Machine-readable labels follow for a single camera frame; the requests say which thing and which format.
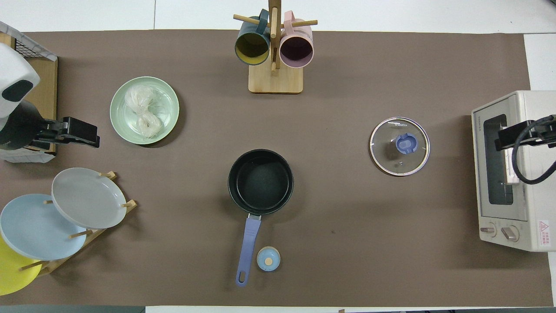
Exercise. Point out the wooden mug tree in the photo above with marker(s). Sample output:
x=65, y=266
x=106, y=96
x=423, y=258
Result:
x=276, y=80

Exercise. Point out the pink mug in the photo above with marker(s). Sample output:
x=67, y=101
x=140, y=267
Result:
x=296, y=51

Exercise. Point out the yellow plate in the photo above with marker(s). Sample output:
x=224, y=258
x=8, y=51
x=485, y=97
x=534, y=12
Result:
x=13, y=271

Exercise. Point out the glass lid with blue knob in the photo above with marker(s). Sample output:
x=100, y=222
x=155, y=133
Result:
x=406, y=143

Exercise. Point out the white vermicelli bundle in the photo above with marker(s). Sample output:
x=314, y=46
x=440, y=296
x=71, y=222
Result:
x=140, y=98

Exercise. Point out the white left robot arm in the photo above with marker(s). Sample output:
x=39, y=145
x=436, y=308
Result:
x=13, y=87

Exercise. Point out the green round plate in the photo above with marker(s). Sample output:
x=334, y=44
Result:
x=167, y=100

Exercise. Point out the beige toaster oven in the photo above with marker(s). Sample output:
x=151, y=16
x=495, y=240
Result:
x=525, y=208

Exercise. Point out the white crumpled bag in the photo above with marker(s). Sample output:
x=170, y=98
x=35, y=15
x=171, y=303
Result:
x=26, y=155

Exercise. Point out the teal mug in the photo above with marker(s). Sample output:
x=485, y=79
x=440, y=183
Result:
x=252, y=50

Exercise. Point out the wooden plate rack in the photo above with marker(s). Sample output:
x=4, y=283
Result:
x=93, y=234

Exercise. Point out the grey plate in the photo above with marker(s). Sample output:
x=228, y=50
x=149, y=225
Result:
x=87, y=198

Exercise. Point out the brown table mat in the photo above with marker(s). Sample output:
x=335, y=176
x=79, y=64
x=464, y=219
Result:
x=347, y=239

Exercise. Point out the light blue plate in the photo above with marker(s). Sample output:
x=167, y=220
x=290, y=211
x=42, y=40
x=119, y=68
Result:
x=34, y=228

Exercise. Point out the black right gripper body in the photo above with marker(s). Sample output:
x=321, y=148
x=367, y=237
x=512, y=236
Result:
x=510, y=135

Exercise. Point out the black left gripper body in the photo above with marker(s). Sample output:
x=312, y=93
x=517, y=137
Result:
x=80, y=130

